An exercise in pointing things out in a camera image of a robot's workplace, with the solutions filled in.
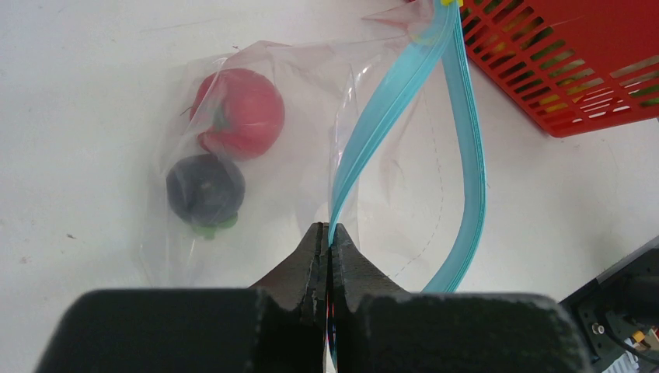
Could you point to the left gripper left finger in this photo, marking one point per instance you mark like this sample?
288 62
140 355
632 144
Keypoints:
298 284

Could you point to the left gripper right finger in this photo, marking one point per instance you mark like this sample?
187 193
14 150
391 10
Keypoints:
351 276

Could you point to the dark purple toy mangosteen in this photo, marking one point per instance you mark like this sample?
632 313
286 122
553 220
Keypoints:
206 192

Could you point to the clear zip top bag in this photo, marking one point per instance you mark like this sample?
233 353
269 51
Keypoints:
381 136

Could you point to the red toy tomato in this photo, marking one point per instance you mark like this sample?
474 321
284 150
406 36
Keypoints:
243 113

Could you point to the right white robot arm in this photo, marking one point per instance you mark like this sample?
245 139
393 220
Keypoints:
617 314

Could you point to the red plastic basket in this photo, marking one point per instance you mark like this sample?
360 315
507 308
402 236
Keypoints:
572 66

